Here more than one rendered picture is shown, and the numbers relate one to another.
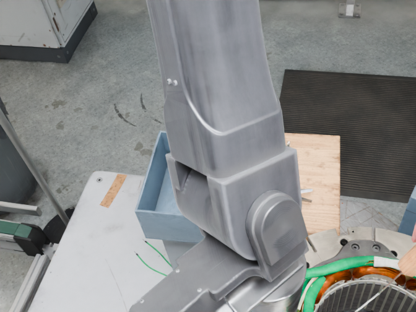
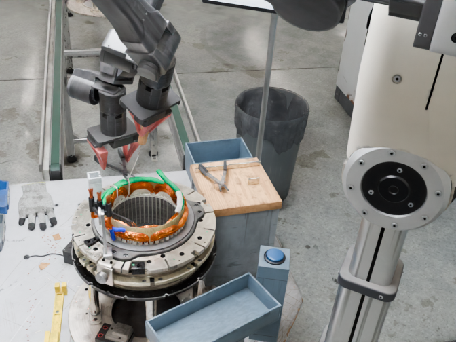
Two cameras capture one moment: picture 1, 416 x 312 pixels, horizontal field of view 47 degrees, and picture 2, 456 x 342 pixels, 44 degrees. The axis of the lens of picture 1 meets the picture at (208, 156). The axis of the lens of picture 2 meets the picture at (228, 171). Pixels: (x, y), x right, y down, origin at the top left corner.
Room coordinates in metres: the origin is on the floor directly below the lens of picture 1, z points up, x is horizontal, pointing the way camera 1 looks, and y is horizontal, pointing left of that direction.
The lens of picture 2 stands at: (-0.26, -1.04, 1.93)
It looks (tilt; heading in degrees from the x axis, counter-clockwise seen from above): 35 degrees down; 54
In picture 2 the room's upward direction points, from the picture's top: 5 degrees clockwise
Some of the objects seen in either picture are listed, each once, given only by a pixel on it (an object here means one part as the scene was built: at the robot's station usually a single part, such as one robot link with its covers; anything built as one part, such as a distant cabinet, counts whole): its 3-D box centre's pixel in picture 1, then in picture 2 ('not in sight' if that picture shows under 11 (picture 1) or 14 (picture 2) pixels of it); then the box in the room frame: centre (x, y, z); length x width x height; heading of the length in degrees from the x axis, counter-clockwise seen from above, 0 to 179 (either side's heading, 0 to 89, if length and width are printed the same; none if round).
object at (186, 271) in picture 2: not in sight; (174, 273); (0.16, -0.30, 1.05); 0.09 x 0.04 x 0.01; 166
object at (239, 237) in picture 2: not in sight; (230, 227); (0.45, -0.10, 0.91); 0.19 x 0.19 x 0.26; 73
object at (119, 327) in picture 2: not in sight; (119, 332); (0.06, -0.20, 0.83); 0.05 x 0.04 x 0.02; 130
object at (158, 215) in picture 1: (190, 216); (216, 191); (0.49, 0.05, 0.92); 0.17 x 0.11 x 0.28; 163
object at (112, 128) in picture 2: not in sight; (113, 122); (0.16, -0.02, 1.28); 0.10 x 0.07 x 0.07; 2
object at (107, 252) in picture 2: not in sight; (106, 234); (0.05, -0.22, 1.15); 0.03 x 0.02 x 0.12; 68
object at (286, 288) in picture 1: (258, 283); (110, 98); (0.15, -0.02, 1.34); 0.07 x 0.06 x 0.07; 121
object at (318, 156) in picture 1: (274, 181); (234, 186); (0.45, -0.10, 1.05); 0.20 x 0.19 x 0.02; 73
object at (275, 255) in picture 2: not in sight; (275, 254); (0.39, -0.35, 1.04); 0.04 x 0.04 x 0.01
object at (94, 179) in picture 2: not in sight; (95, 191); (0.09, -0.06, 1.14); 0.03 x 0.03 x 0.09; 76
